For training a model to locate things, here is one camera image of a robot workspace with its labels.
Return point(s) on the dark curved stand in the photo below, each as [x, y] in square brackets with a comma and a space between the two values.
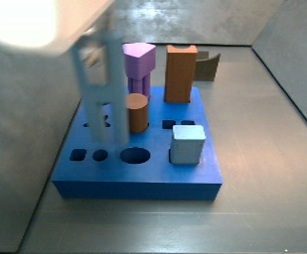
[206, 67]

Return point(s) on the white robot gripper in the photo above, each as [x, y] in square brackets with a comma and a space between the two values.
[46, 26]

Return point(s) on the purple pentagon block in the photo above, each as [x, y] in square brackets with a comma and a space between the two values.
[140, 63]

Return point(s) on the light blue square-circle object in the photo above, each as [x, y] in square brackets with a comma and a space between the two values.
[98, 65]

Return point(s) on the tall brown notched block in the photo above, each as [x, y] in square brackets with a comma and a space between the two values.
[180, 73]

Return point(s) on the light blue square block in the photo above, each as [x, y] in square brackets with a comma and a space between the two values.
[188, 140]

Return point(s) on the blue shape sorter board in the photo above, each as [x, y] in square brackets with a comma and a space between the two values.
[135, 170]

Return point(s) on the brown cylinder block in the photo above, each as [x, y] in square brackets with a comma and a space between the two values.
[137, 112]

